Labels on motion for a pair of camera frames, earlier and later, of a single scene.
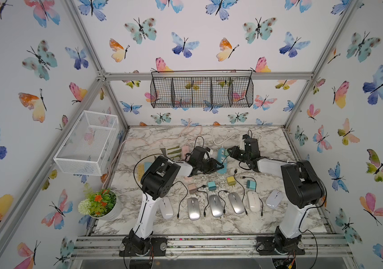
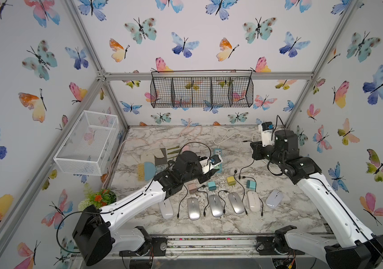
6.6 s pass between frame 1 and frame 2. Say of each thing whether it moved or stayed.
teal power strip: moved
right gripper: moved
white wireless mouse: stayed
